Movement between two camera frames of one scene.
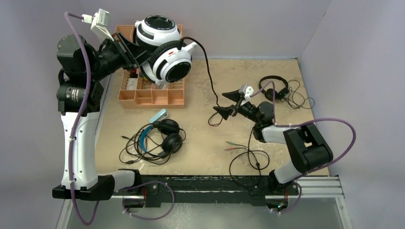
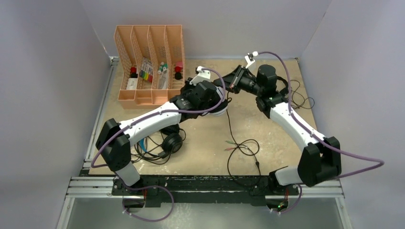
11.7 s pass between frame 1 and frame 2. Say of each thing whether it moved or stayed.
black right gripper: moved
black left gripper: moved
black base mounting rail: stayed
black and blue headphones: stayed
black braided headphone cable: moved
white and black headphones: moved
